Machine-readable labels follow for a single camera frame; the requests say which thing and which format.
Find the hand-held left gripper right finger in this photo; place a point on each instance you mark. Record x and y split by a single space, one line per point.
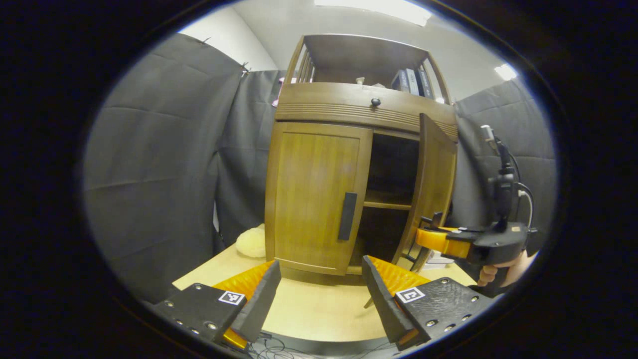
381 299

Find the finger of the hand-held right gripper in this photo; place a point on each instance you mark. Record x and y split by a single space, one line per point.
441 242

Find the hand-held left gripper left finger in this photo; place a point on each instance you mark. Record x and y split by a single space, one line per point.
259 304

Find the wooden shoe cabinet door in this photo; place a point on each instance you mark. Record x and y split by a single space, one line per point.
309 199
431 174

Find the wooden double-door shoe cabinet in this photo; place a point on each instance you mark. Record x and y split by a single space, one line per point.
324 102

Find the wooden cabinet inner shelf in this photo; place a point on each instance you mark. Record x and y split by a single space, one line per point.
386 202

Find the wooden cabinet drawer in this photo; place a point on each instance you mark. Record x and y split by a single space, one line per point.
329 99

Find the stack of white papers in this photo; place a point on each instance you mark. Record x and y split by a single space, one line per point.
438 260

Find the cream plush toy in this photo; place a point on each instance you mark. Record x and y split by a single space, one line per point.
251 243

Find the grey white book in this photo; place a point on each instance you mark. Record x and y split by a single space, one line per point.
413 82

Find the dark blue book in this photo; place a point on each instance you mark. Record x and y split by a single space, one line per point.
400 81

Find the large ceiling light panel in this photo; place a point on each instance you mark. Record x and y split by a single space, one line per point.
379 7

